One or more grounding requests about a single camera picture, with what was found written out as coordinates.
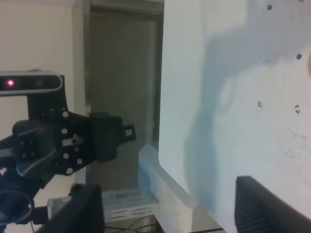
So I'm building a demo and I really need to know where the grey door frame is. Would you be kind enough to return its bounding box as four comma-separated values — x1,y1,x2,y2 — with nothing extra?
83,0,164,191

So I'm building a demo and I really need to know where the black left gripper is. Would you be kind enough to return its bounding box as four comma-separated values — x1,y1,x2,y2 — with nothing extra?
28,75,136,176

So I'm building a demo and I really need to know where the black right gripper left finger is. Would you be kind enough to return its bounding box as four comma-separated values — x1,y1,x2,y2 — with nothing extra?
41,184,105,233

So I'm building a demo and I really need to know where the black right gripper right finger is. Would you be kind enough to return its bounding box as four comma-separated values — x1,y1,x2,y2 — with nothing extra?
234,176,311,233

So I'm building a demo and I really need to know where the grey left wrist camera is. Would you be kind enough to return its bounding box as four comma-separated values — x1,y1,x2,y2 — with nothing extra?
0,70,64,96

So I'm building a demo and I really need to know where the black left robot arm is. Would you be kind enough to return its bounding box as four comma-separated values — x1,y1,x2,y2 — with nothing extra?
0,73,136,229

